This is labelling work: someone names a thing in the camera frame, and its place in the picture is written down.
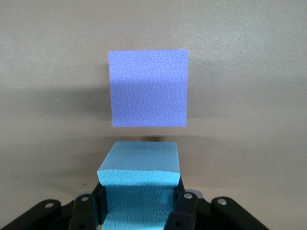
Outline light blue foam block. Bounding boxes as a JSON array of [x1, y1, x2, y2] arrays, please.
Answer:
[[96, 141, 181, 230]]

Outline brown table cover sheet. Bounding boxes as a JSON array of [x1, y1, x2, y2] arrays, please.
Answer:
[[0, 0, 307, 230]]

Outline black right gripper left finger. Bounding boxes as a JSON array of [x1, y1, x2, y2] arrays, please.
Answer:
[[0, 183, 107, 230]]

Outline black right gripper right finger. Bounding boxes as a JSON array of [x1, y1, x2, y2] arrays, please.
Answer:
[[163, 181, 267, 230]]

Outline purple foam block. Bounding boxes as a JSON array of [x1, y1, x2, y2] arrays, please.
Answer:
[[108, 49, 189, 127]]

